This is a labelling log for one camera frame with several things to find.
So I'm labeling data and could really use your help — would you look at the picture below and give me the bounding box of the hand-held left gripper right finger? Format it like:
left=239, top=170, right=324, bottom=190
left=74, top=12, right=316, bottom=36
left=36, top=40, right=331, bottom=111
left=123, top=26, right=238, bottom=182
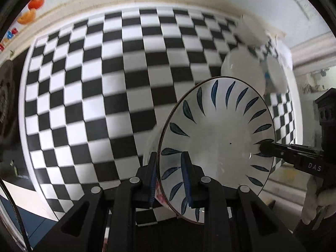
left=181, top=151, right=306, bottom=252

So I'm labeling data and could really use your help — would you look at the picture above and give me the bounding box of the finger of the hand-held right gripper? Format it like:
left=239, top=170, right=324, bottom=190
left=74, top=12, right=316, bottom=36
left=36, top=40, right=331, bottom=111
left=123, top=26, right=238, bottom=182
left=259, top=140, right=324, bottom=164

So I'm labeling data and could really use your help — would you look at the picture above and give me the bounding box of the black white checkered cloth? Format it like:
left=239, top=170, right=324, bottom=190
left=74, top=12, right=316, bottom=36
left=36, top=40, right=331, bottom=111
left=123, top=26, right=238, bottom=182
left=20, top=5, right=302, bottom=226

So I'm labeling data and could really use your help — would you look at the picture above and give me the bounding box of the white plate blue leaf pattern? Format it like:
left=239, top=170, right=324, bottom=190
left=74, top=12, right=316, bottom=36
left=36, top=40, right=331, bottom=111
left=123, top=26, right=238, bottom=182
left=157, top=77, right=284, bottom=225

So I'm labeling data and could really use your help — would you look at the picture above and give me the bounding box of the colourful letter wall sticker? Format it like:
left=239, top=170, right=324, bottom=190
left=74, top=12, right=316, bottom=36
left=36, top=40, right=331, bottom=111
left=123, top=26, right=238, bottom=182
left=0, top=28, right=19, bottom=52

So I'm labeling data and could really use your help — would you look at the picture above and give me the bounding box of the person's right hand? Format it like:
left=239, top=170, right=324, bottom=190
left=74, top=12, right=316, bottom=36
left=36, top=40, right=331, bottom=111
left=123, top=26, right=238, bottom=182
left=301, top=175, right=336, bottom=225

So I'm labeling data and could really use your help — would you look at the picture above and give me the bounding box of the gold ingot wall sticker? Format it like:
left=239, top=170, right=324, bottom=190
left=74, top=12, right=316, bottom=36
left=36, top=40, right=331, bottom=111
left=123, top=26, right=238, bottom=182
left=17, top=9, right=37, bottom=25

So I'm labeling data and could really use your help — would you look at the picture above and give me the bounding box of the blue base cabinet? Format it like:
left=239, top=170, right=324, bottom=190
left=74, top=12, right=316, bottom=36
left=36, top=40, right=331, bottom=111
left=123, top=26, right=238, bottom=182
left=0, top=193, right=59, bottom=244

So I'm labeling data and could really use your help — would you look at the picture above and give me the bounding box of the persimmon wall sticker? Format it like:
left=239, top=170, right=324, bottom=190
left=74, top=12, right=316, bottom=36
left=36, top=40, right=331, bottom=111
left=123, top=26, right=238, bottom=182
left=28, top=0, right=45, bottom=10

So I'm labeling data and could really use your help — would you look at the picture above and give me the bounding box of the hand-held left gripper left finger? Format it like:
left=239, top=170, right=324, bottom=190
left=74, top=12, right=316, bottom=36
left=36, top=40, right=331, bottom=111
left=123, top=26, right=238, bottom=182
left=34, top=152, right=158, bottom=252

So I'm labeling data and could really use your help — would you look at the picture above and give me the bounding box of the black cable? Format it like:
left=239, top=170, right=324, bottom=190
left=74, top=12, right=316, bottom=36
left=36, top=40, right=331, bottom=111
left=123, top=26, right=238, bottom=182
left=0, top=178, right=30, bottom=252

